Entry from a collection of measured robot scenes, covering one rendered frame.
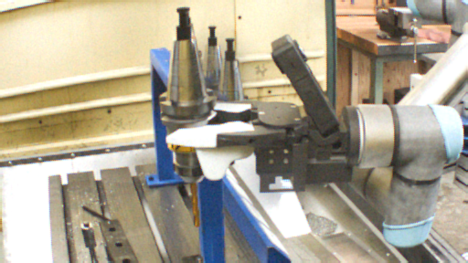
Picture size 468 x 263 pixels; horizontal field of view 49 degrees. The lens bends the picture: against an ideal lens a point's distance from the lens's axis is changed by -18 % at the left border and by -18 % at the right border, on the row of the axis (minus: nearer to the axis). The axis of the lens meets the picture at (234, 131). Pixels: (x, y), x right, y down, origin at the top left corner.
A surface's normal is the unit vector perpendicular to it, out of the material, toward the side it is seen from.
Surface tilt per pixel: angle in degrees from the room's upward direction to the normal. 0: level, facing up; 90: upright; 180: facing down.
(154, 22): 90
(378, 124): 45
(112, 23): 90
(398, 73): 90
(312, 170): 90
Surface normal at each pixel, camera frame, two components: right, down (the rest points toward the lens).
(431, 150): 0.01, 0.37
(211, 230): 0.29, 0.36
